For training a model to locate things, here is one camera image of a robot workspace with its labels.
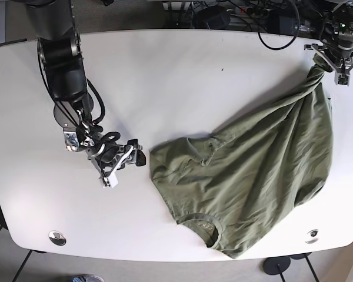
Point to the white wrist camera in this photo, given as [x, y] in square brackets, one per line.
[109, 181]
[342, 79]

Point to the black power adapter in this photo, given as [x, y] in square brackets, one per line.
[212, 17]

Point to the left chrome table grommet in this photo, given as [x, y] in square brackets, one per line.
[57, 238]

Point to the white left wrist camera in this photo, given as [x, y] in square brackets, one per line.
[342, 79]

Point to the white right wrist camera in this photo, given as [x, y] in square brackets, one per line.
[109, 181]

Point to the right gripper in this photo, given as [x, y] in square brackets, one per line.
[103, 151]

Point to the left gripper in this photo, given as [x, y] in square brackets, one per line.
[336, 36]

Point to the black electronics box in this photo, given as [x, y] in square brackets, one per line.
[281, 25]

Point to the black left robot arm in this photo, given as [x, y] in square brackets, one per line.
[309, 16]

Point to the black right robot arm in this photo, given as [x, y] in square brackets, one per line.
[78, 107]

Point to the right chrome table grommet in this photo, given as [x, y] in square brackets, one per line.
[312, 236]

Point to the black round stand base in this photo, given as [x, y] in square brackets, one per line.
[276, 265]

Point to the chrome table grommet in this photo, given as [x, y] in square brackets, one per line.
[57, 238]
[312, 236]

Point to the grey sneaker shoe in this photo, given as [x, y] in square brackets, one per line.
[86, 278]

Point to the dark olive green cloth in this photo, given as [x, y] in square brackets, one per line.
[234, 186]

